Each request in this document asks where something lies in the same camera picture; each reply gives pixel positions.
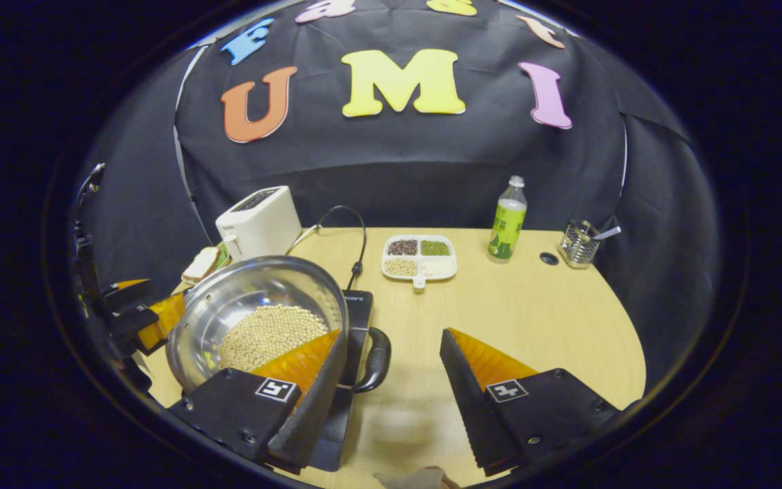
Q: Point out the black induction cooktop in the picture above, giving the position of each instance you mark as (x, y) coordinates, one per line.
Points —
(358, 312)

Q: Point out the white divided bean tray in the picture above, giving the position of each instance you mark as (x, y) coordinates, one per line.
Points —
(419, 261)

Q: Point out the green label drink bottle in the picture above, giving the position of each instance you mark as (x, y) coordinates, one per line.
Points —
(506, 227)

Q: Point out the white cloth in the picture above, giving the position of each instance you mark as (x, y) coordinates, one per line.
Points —
(415, 479)

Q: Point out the white toaster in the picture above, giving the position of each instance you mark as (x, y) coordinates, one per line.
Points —
(262, 224)

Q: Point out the sandwich on small plate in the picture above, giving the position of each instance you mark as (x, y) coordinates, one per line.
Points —
(202, 265)

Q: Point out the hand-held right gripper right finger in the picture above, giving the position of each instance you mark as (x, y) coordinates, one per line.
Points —
(472, 414)

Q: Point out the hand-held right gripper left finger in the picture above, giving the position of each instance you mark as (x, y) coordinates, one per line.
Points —
(316, 414)

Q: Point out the pile of yellow soybeans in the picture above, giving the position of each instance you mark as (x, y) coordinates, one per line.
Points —
(262, 336)

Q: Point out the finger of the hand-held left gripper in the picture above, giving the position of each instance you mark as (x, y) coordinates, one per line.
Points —
(133, 319)
(119, 292)

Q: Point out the stainless steel pot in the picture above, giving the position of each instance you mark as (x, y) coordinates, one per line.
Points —
(262, 285)

